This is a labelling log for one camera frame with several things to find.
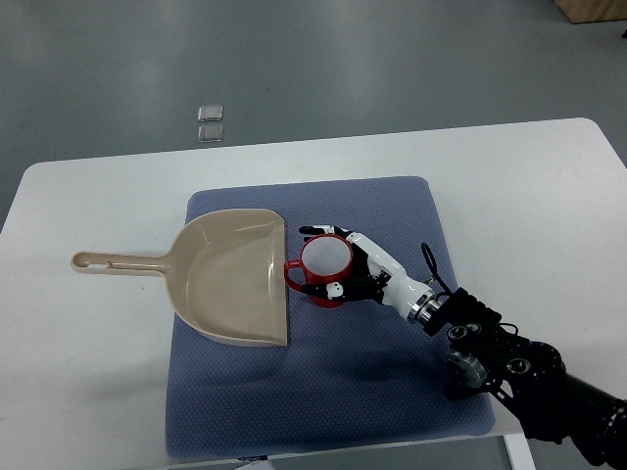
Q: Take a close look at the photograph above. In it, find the blue textured mat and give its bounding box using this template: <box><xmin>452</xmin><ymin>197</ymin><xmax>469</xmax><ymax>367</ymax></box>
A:
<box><xmin>166</xmin><ymin>176</ymin><xmax>495</xmax><ymax>459</ymax></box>

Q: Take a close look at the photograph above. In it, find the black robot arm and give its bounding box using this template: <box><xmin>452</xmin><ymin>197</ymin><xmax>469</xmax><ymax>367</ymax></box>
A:
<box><xmin>415</xmin><ymin>244</ymin><xmax>626</xmax><ymax>469</ymax></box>

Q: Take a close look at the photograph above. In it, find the upper metal floor plate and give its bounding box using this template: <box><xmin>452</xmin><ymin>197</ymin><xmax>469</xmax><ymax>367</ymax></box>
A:
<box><xmin>197</xmin><ymin>104</ymin><xmax>223</xmax><ymax>122</ymax></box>

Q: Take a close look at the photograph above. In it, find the white table leg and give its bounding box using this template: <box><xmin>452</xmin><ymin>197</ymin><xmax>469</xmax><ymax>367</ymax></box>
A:
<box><xmin>504</xmin><ymin>433</ymin><xmax>536</xmax><ymax>470</ymax></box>

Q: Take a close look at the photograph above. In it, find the red cup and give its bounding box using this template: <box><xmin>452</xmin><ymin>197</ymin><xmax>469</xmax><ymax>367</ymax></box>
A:
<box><xmin>283</xmin><ymin>234</ymin><xmax>354</xmax><ymax>308</ymax></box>

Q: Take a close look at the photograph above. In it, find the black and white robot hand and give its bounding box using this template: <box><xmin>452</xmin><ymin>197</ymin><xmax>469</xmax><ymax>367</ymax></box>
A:
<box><xmin>299</xmin><ymin>225</ymin><xmax>442</xmax><ymax>325</ymax></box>

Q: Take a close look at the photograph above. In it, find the wooden box corner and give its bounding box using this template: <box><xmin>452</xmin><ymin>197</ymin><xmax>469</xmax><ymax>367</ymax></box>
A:
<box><xmin>555</xmin><ymin>0</ymin><xmax>626</xmax><ymax>24</ymax></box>

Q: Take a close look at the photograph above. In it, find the beige plastic dustpan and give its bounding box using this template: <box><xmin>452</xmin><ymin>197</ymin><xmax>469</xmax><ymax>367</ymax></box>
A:
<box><xmin>71</xmin><ymin>209</ymin><xmax>289</xmax><ymax>347</ymax></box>

